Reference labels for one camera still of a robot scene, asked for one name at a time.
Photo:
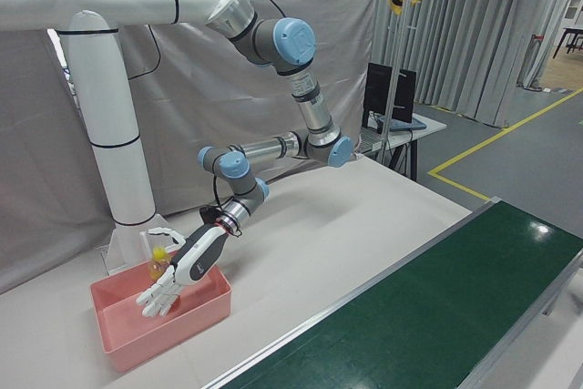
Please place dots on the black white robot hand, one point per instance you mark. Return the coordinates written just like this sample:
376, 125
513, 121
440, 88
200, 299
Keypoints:
200, 257

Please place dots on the yellow-capped orange drink bottle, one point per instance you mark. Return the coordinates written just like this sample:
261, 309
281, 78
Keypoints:
159, 266

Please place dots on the silver blue-capped robot arm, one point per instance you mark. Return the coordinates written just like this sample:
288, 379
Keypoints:
296, 43

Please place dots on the pink plastic basket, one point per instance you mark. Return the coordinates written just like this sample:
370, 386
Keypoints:
191, 316

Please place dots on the white tubular robot stand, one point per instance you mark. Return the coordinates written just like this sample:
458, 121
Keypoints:
114, 134

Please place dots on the grey cloth backdrop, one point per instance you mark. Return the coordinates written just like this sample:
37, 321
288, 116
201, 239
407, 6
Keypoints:
205, 102

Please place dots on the blue-grey keyboard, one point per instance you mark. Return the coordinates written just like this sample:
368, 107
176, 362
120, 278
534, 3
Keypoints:
405, 125

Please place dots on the black computer monitor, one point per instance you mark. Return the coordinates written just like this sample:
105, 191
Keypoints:
378, 88

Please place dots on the green conveyor belt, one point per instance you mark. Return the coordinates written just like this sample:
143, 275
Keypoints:
455, 293

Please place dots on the grey pleated curtain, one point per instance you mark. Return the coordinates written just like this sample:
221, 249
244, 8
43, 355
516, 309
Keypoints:
478, 43

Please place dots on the dark wooden table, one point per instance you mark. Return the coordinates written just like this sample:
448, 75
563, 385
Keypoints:
571, 36

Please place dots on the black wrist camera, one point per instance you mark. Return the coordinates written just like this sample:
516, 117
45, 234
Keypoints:
208, 214

